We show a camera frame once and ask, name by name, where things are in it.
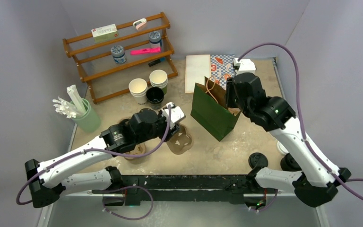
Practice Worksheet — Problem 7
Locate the brown pulp cup carrier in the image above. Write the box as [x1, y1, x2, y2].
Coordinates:
[166, 124, 193, 155]

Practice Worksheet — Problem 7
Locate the green paper bag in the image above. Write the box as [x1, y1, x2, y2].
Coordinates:
[190, 78, 241, 141]

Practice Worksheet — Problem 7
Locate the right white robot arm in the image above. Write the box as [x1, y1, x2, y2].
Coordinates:
[225, 72, 351, 208]

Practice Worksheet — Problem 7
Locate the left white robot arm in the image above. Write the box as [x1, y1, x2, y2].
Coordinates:
[21, 103, 186, 208]

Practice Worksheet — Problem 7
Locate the black paper cup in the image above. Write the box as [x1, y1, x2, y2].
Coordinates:
[146, 87, 164, 110]

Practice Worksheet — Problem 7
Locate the blue checkered paper bag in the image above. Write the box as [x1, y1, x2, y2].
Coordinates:
[210, 55, 235, 87]

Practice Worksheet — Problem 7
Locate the white paper cup stack left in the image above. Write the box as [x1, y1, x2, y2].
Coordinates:
[129, 78, 148, 105]

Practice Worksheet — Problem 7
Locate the white paper cup stack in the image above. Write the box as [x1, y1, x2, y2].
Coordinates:
[149, 70, 168, 95]
[129, 78, 148, 105]

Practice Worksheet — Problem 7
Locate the white paper cup stack right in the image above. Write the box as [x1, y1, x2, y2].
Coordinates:
[149, 70, 168, 95]

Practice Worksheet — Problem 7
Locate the white paper bag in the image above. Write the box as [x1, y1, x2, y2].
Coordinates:
[185, 54, 211, 94]

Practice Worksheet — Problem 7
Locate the green straw holder cup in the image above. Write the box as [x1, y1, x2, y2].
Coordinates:
[72, 98, 101, 133]

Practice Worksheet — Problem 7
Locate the black blue marker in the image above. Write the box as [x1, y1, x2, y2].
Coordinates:
[148, 57, 166, 67]

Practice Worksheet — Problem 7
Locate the white cup lid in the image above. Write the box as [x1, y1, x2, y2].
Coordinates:
[277, 141, 289, 155]

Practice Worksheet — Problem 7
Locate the black cup lid near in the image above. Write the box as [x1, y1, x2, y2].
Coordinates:
[248, 152, 268, 169]

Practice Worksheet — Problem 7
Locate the wooden shelf rack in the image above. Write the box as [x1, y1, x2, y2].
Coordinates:
[63, 12, 178, 104]

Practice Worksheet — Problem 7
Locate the pink marker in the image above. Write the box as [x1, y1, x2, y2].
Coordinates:
[130, 47, 161, 55]

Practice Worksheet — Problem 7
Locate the blue lidded jar left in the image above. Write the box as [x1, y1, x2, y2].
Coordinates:
[111, 45, 127, 64]

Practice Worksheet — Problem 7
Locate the blue lidded jar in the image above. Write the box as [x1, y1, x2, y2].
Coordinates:
[111, 45, 127, 64]
[148, 31, 162, 49]

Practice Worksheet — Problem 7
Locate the blue lidded jar right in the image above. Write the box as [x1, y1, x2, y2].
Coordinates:
[148, 31, 162, 49]

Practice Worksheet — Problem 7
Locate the white green box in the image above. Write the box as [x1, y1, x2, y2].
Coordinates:
[91, 24, 119, 44]

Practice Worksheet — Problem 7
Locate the pink white clip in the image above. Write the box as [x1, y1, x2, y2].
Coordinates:
[133, 18, 147, 31]

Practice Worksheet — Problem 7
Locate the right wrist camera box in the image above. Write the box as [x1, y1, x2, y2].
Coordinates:
[233, 58, 256, 76]

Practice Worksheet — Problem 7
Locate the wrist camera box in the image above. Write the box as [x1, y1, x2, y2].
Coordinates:
[233, 58, 256, 76]
[161, 102, 186, 129]

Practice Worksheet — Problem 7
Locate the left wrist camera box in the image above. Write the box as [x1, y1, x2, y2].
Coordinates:
[161, 102, 186, 129]

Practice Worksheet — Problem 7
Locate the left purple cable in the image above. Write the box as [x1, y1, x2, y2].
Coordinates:
[15, 105, 173, 206]

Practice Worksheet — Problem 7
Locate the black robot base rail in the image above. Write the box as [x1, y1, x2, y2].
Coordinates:
[103, 175, 276, 206]

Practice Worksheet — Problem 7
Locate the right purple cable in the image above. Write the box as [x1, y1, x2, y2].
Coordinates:
[238, 42, 363, 208]

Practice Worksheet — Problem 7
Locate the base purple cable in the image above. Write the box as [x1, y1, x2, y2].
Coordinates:
[102, 185, 155, 221]

